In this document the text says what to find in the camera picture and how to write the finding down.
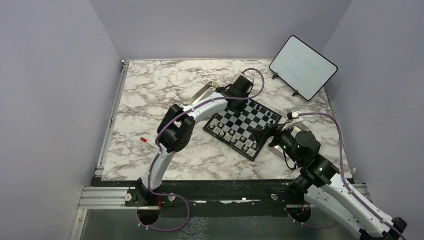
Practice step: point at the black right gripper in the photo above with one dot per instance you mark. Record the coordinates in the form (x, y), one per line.
(260, 135)

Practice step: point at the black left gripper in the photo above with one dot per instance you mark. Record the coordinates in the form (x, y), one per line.
(237, 108)

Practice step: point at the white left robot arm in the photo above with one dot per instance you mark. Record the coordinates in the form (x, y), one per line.
(176, 129)

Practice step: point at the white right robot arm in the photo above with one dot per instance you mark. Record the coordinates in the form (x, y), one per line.
(322, 185)

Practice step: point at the silver metal tin lid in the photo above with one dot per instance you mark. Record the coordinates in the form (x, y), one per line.
(280, 153)

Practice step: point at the black and white chessboard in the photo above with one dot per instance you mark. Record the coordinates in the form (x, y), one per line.
(242, 123)

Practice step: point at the yellow metal tin box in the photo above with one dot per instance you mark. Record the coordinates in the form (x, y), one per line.
(205, 95)

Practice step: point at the small whiteboard on stand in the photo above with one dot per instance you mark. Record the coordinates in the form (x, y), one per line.
(302, 68)

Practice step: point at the red and white marker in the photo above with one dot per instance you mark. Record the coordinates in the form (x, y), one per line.
(144, 140)

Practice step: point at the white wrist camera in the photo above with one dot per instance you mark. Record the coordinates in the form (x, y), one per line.
(294, 118)

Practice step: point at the aluminium frame rail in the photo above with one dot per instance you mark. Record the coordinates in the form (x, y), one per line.
(103, 153)

